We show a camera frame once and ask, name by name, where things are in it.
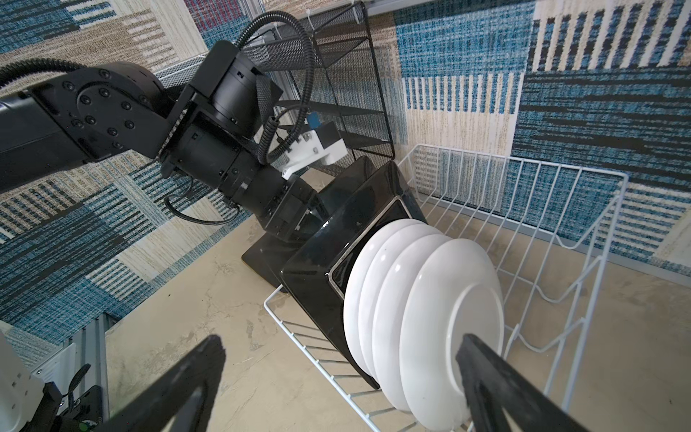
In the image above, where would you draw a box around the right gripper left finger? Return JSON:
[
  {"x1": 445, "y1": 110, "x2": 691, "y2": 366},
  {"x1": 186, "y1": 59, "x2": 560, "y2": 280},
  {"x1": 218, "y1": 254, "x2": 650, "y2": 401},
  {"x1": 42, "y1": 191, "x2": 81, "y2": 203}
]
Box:
[{"x1": 96, "y1": 335, "x2": 226, "y2": 431}]

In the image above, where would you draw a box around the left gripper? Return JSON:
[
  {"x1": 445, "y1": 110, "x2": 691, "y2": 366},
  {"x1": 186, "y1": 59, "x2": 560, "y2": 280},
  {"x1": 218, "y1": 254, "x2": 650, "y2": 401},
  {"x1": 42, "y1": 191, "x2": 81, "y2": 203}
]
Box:
[{"x1": 253, "y1": 175, "x2": 329, "y2": 242}]

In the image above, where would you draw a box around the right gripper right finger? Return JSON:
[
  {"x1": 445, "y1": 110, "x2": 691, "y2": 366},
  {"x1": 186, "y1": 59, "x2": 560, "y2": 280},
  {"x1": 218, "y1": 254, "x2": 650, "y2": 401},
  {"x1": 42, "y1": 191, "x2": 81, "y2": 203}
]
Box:
[{"x1": 456, "y1": 333, "x2": 585, "y2": 431}]

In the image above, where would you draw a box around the floral square plate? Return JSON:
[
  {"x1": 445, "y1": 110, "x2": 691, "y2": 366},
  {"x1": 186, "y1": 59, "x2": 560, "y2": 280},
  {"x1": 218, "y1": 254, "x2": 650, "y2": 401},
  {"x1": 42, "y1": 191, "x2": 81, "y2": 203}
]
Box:
[{"x1": 241, "y1": 157, "x2": 375, "y2": 287}]

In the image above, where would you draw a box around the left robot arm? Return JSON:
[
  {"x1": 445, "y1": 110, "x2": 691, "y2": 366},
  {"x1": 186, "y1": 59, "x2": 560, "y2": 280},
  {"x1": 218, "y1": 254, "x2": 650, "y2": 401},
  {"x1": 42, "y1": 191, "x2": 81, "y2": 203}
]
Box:
[{"x1": 1, "y1": 41, "x2": 329, "y2": 242}]

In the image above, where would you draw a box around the black mesh shelf rack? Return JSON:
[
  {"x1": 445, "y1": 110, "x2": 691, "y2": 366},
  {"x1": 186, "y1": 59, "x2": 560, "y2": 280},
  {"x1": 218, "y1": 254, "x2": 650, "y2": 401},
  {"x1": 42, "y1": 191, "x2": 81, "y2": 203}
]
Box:
[{"x1": 243, "y1": 1, "x2": 395, "y2": 176}]

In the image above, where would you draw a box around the white round plate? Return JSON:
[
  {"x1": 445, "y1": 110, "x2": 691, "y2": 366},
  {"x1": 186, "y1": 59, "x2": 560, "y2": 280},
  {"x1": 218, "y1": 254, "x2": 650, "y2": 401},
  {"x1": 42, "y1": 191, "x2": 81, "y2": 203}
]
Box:
[
  {"x1": 372, "y1": 233, "x2": 450, "y2": 411},
  {"x1": 399, "y1": 239, "x2": 505, "y2": 431},
  {"x1": 361, "y1": 222, "x2": 439, "y2": 378},
  {"x1": 343, "y1": 219, "x2": 423, "y2": 378}
]

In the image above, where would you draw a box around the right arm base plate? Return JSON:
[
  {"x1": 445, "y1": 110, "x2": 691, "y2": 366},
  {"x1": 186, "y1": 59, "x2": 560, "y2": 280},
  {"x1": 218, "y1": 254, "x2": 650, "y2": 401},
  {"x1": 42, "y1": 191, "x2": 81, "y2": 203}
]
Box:
[{"x1": 21, "y1": 364, "x2": 106, "y2": 432}]

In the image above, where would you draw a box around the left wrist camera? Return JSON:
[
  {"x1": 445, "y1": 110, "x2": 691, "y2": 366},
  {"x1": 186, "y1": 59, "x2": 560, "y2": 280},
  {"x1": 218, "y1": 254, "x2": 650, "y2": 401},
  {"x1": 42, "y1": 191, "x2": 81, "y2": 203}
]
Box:
[{"x1": 281, "y1": 122, "x2": 348, "y2": 180}]

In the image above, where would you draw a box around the aluminium mounting rail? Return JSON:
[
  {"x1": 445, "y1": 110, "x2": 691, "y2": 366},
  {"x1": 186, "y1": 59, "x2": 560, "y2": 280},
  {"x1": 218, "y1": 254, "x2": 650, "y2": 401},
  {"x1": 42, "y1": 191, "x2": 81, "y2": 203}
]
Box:
[{"x1": 32, "y1": 313, "x2": 117, "y2": 422}]

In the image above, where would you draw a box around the white wire dish rack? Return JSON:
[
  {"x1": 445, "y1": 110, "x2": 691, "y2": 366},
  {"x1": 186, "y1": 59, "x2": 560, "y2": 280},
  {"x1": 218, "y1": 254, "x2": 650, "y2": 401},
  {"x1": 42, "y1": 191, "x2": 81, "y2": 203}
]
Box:
[{"x1": 263, "y1": 143, "x2": 630, "y2": 432}]

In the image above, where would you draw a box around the white mesh wall basket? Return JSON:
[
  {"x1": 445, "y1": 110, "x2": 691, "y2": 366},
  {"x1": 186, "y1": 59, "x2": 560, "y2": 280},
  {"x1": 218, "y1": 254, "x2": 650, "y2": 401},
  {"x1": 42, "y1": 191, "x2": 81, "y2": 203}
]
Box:
[{"x1": 154, "y1": 54, "x2": 206, "y2": 88}]

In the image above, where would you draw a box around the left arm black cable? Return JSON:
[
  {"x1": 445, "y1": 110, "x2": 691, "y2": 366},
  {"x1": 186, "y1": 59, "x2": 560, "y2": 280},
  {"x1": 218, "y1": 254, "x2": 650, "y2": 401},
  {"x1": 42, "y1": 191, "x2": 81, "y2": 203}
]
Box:
[{"x1": 0, "y1": 10, "x2": 317, "y2": 226}]

